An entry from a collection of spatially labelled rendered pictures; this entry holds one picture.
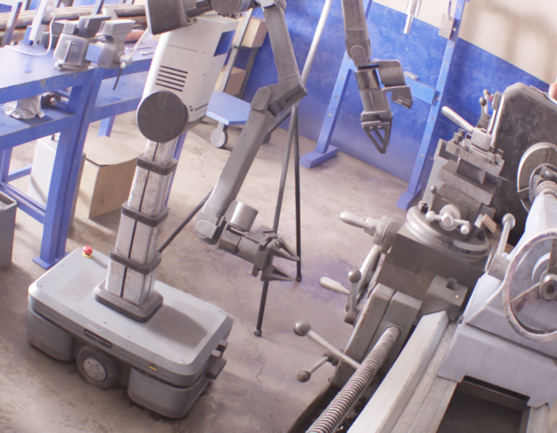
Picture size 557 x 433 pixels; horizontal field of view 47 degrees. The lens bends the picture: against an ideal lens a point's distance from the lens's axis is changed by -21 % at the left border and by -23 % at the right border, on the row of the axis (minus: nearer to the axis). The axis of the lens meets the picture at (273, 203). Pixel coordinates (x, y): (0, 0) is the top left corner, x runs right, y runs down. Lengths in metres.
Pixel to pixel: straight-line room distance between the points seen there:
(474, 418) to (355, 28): 1.01
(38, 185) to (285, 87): 1.68
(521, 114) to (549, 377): 1.31
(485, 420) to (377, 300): 0.49
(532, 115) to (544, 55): 3.31
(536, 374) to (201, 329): 1.42
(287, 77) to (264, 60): 4.07
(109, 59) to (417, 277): 1.38
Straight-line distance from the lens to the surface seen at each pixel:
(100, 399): 2.36
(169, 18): 1.94
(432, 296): 1.61
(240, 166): 2.09
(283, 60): 2.18
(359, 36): 1.83
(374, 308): 1.74
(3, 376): 2.32
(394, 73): 1.83
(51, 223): 3.01
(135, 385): 2.32
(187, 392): 2.28
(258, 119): 2.12
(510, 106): 2.46
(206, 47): 2.08
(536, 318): 1.37
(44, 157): 3.41
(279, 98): 2.12
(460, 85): 5.80
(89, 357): 2.36
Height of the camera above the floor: 1.45
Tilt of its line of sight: 19 degrees down
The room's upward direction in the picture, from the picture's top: 18 degrees clockwise
